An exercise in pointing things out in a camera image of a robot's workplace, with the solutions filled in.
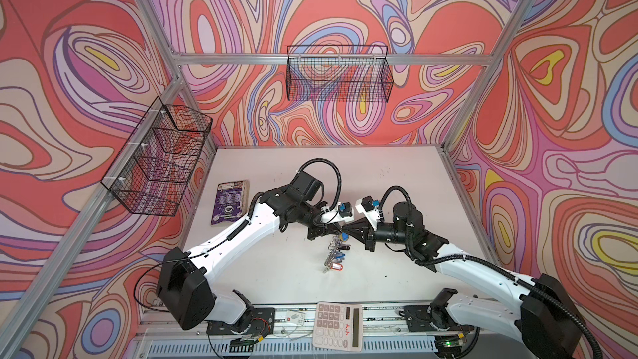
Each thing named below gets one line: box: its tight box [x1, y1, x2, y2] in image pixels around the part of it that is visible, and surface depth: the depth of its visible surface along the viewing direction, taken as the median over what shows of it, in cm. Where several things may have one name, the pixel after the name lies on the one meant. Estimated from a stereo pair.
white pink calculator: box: [312, 302, 364, 353], surface depth 72 cm
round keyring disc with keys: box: [323, 231, 352, 274], surface depth 86 cm
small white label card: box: [284, 310, 306, 326], surface depth 75 cm
